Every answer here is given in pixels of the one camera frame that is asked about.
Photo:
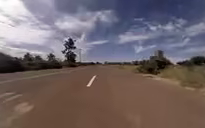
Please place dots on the white painted centre dash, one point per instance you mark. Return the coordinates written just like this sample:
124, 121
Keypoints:
91, 81

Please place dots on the pole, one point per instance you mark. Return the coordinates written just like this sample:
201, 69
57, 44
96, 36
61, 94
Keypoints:
80, 55

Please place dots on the tall dark tree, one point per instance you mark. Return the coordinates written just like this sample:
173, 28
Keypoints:
69, 50

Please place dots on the reddish brown asphalt road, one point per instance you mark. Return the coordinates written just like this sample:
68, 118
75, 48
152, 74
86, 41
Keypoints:
100, 103

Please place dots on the green bush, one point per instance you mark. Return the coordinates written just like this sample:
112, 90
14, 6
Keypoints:
153, 66

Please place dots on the grey building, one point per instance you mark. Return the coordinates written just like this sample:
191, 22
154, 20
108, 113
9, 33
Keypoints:
158, 54

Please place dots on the row of dark bushes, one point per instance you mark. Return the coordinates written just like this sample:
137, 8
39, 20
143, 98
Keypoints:
20, 62

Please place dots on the dry grass verge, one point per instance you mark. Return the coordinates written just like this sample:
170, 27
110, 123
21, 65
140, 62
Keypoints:
190, 76

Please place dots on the dark green tree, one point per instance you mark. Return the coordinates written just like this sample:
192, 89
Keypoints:
199, 60

